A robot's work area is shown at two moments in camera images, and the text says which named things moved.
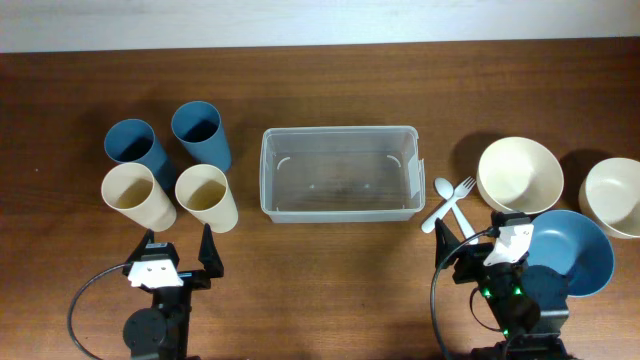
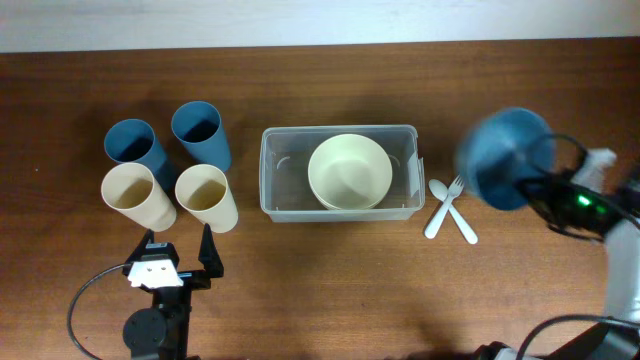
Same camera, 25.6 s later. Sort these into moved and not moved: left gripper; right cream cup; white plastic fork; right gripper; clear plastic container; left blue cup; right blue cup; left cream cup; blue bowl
Moved: blue bowl; right gripper; white plastic fork
Not moved: left gripper; clear plastic container; left blue cup; left cream cup; right blue cup; right cream cup
